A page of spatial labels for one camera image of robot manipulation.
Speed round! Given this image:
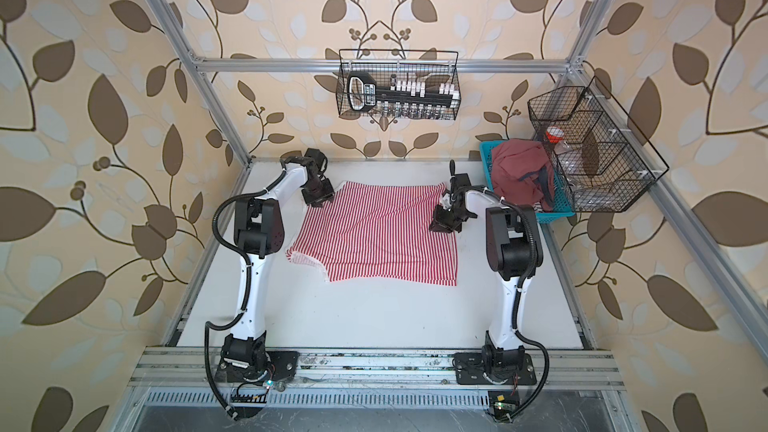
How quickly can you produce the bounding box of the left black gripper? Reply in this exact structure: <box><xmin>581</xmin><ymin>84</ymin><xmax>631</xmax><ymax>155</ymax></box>
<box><xmin>302</xmin><ymin>177</ymin><xmax>335</xmax><ymax>206</ymax></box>

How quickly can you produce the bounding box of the red white striped tank top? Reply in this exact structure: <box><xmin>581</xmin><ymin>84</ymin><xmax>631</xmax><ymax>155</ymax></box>
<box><xmin>286</xmin><ymin>181</ymin><xmax>459</xmax><ymax>287</ymax></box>

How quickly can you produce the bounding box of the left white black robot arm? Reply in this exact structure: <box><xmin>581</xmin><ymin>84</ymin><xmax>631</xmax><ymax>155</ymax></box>
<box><xmin>204</xmin><ymin>148</ymin><xmax>334</xmax><ymax>376</ymax></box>

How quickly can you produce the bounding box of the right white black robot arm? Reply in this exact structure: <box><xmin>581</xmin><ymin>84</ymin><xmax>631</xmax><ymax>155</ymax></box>
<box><xmin>429</xmin><ymin>171</ymin><xmax>550</xmax><ymax>385</ymax></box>

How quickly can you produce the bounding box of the maroon tank top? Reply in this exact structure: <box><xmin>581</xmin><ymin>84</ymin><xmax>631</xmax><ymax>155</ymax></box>
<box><xmin>490</xmin><ymin>139</ymin><xmax>555</xmax><ymax>212</ymax></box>

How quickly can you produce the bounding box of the teal plastic basket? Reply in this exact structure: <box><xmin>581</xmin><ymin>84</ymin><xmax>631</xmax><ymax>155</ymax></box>
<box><xmin>480</xmin><ymin>139</ymin><xmax>574</xmax><ymax>223</ymax></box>

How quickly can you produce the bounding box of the black tool with vials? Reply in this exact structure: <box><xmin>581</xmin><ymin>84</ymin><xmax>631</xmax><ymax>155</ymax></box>
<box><xmin>343</xmin><ymin>72</ymin><xmax>461</xmax><ymax>120</ymax></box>

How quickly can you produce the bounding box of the black wire basket back wall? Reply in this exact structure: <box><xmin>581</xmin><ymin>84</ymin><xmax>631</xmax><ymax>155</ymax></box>
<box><xmin>334</xmin><ymin>47</ymin><xmax>462</xmax><ymax>121</ymax></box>

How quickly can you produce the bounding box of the black wire basket wall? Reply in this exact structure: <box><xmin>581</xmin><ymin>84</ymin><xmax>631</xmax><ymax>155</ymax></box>
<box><xmin>527</xmin><ymin>77</ymin><xmax>669</xmax><ymax>213</ymax></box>
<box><xmin>334</xmin><ymin>47</ymin><xmax>462</xmax><ymax>121</ymax></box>

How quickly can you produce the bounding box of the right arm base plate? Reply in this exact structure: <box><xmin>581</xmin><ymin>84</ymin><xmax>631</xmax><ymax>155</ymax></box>
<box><xmin>452</xmin><ymin>348</ymin><xmax>538</xmax><ymax>386</ymax></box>

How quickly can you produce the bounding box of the black wire basket right wall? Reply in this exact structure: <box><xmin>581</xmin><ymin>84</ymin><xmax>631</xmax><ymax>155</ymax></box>
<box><xmin>527</xmin><ymin>77</ymin><xmax>669</xmax><ymax>213</ymax></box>

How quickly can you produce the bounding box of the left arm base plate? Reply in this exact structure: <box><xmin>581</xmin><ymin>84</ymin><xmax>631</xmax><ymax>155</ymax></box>
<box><xmin>214</xmin><ymin>350</ymin><xmax>300</xmax><ymax>384</ymax></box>

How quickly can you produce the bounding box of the aluminium front rail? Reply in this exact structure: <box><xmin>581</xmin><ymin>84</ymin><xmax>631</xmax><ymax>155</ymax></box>
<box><xmin>129</xmin><ymin>347</ymin><xmax>626</xmax><ymax>391</ymax></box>

